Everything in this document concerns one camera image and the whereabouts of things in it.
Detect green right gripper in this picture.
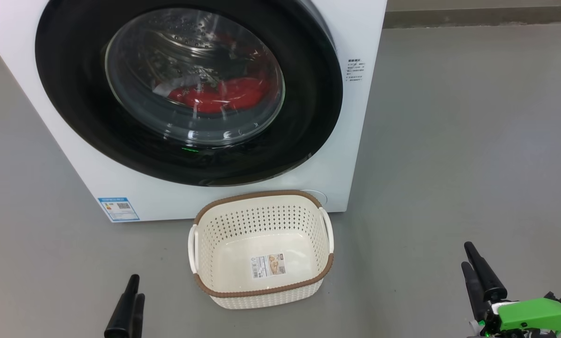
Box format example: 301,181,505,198
462,241,561,338

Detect product label sticker with barcode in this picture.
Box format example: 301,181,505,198
251,253,287,279

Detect red garment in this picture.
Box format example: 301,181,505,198
167,77,269,114

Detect black round glass washer door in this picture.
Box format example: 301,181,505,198
35,0,343,187

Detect blue energy label sticker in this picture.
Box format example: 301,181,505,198
98,197,140,222

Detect white front-load washing machine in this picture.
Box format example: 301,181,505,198
0,0,388,223

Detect printed black text notice label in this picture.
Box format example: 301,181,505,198
346,57,366,83

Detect cream laundry basket brown rim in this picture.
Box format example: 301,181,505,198
188,190,334,310

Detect round white filter cover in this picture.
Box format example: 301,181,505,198
302,189,328,207

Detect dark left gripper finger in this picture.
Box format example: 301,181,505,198
129,294,145,338
105,275,140,338

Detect stainless steel washing machine drum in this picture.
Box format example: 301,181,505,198
107,7,286,146

